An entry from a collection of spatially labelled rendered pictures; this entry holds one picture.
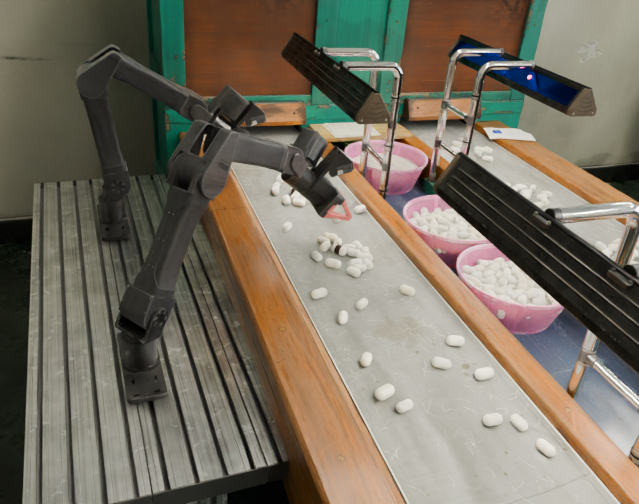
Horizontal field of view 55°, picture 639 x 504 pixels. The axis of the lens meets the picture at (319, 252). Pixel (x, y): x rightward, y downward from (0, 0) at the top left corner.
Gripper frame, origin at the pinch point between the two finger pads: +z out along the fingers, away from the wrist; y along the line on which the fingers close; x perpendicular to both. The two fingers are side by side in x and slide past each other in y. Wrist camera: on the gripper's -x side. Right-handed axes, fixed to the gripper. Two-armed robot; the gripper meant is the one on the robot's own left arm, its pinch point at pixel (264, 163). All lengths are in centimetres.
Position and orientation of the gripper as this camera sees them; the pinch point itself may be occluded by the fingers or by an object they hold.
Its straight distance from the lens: 173.2
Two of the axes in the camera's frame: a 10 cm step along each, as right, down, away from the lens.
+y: -3.1, -4.9, 8.1
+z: 6.7, 4.9, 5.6
